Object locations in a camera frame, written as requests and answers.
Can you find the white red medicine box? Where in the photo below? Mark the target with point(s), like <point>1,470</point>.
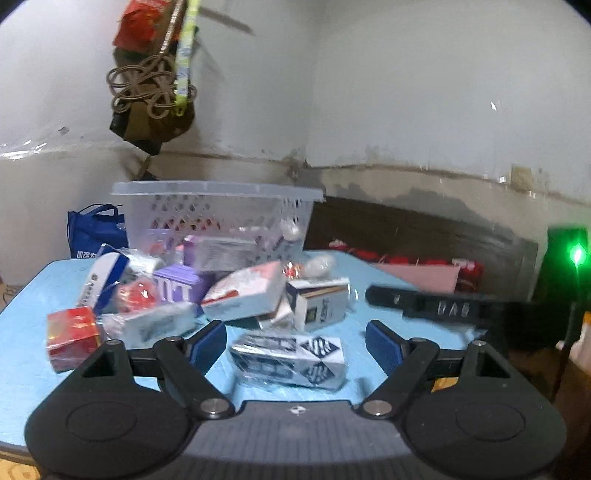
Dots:
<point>245,293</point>

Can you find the dark wooden headboard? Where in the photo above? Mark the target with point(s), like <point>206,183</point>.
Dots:
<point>509,261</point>

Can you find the small purple medicine box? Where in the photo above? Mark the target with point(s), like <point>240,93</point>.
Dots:
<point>180,283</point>

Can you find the brown hanging bag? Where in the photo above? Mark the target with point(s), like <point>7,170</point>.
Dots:
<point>142,86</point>

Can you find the white grey carton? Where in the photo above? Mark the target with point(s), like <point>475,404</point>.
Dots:
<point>317,303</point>

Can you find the blue white patterned box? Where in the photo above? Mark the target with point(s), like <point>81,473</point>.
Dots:
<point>297,360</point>

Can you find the red plaid blanket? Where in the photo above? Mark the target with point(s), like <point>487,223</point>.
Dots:
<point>469,279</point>

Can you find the clear plastic perforated basket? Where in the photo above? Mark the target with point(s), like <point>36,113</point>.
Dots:
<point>216,226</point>

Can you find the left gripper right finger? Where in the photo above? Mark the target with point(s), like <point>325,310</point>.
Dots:
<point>467,413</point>

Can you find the red hanging bag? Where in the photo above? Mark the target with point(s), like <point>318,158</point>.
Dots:
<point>143,23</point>

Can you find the white blue tube box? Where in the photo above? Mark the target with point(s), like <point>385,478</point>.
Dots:
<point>102,280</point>

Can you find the blue shopping bag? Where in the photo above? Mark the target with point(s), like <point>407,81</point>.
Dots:
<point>91,227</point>

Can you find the red orange box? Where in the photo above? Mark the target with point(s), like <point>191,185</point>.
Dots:
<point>72,335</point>

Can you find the pink pillow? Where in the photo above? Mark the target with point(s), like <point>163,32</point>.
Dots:
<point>430,278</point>

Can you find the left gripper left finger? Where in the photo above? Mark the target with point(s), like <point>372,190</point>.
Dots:
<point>124,414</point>

